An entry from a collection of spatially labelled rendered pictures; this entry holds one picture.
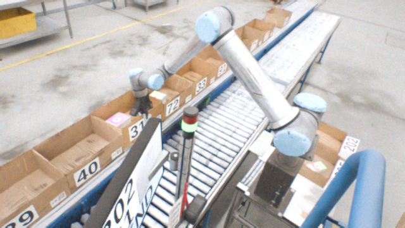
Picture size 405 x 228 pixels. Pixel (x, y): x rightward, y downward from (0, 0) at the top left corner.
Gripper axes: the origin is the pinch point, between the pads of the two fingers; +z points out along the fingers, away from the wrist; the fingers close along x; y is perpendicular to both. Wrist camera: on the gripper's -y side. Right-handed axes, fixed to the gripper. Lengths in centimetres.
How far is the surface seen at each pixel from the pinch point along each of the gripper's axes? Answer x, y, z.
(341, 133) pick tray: -110, 109, 46
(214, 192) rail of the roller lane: -51, 0, 39
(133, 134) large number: 0.1, -11.4, 2.3
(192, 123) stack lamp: -73, -43, -46
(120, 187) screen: -67, -70, -40
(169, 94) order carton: 20, 50, 7
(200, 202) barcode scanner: -65, -33, 7
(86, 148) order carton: 22.2, -32.5, 6.4
